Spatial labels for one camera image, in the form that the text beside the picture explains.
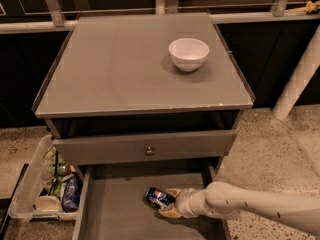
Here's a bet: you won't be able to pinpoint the grey top drawer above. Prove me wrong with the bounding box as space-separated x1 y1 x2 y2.
53 130 237 165

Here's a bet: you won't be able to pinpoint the blue snack bag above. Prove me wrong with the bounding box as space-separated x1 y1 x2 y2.
62 175 80 212

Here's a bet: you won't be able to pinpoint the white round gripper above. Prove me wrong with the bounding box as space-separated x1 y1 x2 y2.
158 188 197 219

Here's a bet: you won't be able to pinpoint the round metal drawer knob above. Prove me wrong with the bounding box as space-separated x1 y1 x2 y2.
145 146 154 156

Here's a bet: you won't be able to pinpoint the white ceramic bowl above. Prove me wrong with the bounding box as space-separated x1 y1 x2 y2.
168 38 209 72

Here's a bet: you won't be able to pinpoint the white cup in bin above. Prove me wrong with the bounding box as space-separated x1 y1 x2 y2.
34 196 62 212

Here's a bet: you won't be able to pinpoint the blue pepsi can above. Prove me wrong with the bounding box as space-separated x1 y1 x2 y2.
144 187 175 209

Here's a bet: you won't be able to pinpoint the grey drawer cabinet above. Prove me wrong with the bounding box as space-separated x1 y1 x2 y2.
31 12 257 240

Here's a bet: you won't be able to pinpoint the metal railing frame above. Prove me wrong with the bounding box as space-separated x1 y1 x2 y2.
0 0 320 34

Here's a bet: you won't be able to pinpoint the white diagonal support pole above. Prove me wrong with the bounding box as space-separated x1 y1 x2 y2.
272 26 320 120

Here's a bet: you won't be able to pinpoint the clear plastic storage bin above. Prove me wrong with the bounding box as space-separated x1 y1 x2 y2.
9 135 78 222

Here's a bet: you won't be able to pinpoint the open grey middle drawer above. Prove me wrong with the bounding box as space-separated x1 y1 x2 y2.
72 159 230 240

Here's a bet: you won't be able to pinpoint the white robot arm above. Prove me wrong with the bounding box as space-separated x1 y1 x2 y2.
158 181 320 238

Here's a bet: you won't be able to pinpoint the green snack packets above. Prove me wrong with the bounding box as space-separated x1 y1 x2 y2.
40 147 75 199

